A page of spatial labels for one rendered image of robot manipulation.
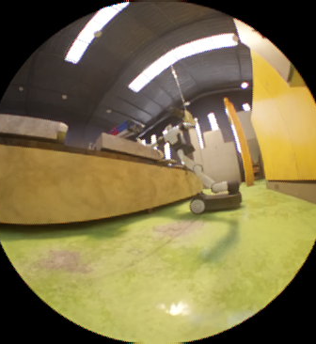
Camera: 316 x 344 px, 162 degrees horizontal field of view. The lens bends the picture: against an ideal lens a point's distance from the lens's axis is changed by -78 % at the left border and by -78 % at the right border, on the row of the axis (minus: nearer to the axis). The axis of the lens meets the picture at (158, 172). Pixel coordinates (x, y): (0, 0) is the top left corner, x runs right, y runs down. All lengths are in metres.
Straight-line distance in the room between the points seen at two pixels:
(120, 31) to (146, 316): 9.90
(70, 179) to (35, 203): 0.40
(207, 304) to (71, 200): 1.08
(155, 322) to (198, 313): 0.11
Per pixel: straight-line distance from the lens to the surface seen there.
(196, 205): 1.34
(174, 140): 1.69
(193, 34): 9.87
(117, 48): 9.75
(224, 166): 6.99
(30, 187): 1.10
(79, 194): 1.08
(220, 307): 0.41
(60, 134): 1.18
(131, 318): 0.40
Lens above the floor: 0.36
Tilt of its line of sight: 8 degrees up
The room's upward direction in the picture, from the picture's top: 5 degrees counter-clockwise
